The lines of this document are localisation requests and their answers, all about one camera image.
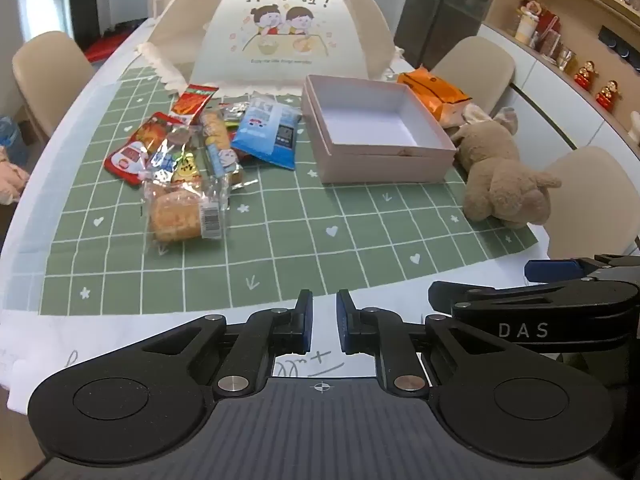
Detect blue white snack packet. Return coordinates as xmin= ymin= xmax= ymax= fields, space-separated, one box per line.
xmin=231 ymin=92 xmax=305 ymax=170

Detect red figurine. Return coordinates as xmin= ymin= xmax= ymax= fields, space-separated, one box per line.
xmin=595 ymin=80 xmax=621 ymax=110
xmin=573 ymin=60 xmax=598 ymax=92

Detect red bag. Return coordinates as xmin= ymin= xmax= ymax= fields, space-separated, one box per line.
xmin=82 ymin=30 xmax=132 ymax=65

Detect blue water bottle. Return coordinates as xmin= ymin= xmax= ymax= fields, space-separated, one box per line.
xmin=0 ymin=116 xmax=25 ymax=166

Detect brown plush toy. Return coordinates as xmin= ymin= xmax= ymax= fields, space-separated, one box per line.
xmin=450 ymin=107 xmax=563 ymax=231

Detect yellow candy packet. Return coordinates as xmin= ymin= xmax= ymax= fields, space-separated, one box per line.
xmin=171 ymin=155 xmax=202 ymax=184

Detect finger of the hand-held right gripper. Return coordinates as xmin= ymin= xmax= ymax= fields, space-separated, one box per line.
xmin=428 ymin=280 xmax=640 ymax=314
xmin=525 ymin=255 xmax=640 ymax=284

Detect small red packet white label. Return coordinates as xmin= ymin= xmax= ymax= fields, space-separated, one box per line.
xmin=103 ymin=140 xmax=153 ymax=189

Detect dark glass cabinet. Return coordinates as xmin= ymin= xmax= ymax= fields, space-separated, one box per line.
xmin=395 ymin=0 xmax=516 ymax=68

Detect clear packet of white candies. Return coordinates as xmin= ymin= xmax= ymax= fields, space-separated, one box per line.
xmin=220 ymin=103 xmax=251 ymax=128

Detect white yellow cup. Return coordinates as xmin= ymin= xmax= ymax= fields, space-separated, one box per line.
xmin=515 ymin=12 xmax=537 ymax=43

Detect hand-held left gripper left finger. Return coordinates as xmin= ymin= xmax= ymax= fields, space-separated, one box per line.
xmin=142 ymin=289 xmax=315 ymax=399

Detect green checked tablecloth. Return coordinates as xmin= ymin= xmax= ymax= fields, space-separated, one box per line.
xmin=40 ymin=57 xmax=541 ymax=317

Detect white low cabinet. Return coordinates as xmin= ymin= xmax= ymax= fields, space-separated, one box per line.
xmin=477 ymin=22 xmax=640 ymax=171

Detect biscuit roll packet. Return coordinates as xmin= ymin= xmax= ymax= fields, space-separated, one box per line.
xmin=199 ymin=110 xmax=246 ymax=186

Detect clear brown snack packet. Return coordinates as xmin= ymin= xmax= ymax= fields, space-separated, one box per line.
xmin=165 ymin=127 xmax=201 ymax=154

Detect beige chair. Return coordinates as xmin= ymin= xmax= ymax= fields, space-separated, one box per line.
xmin=431 ymin=36 xmax=516 ymax=116
xmin=542 ymin=146 xmax=640 ymax=261
xmin=12 ymin=31 xmax=96 ymax=141

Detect long red snack packet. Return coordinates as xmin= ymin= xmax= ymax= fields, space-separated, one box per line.
xmin=170 ymin=84 xmax=220 ymax=126

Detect orange packet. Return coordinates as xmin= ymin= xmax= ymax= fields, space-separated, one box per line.
xmin=397 ymin=65 xmax=473 ymax=122

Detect pink cloth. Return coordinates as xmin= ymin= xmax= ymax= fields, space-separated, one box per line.
xmin=0 ymin=145 xmax=31 ymax=206

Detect wooden wall shelf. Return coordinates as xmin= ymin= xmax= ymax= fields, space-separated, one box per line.
xmin=482 ymin=0 xmax=640 ymax=133

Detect pink cardboard box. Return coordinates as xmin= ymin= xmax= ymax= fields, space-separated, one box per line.
xmin=301 ymin=74 xmax=457 ymax=185

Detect blue foil candy packet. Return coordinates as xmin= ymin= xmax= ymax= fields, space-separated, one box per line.
xmin=150 ymin=150 xmax=176 ymax=183

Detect red picture snack packet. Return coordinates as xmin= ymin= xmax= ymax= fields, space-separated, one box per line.
xmin=132 ymin=112 xmax=186 ymax=150

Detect clear bread packet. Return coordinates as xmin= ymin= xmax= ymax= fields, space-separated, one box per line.
xmin=142 ymin=180 xmax=230 ymax=243

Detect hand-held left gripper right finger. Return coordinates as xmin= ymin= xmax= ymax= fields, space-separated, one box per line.
xmin=336 ymin=288 xmax=506 ymax=397

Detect glass jar brown contents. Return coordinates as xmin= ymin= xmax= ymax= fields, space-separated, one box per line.
xmin=537 ymin=30 xmax=561 ymax=57

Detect printed mesh food cover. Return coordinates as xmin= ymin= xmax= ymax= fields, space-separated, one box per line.
xmin=134 ymin=0 xmax=405 ymax=97

